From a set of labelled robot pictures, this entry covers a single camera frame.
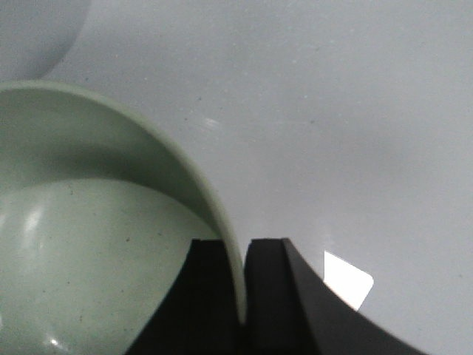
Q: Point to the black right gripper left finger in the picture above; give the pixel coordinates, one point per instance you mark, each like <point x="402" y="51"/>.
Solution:
<point x="198" y="314"/>

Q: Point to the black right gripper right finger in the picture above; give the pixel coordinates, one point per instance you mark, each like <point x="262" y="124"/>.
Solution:
<point x="292" y="311"/>

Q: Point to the green plastic bowl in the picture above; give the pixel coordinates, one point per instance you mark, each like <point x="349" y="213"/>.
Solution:
<point x="98" y="211"/>

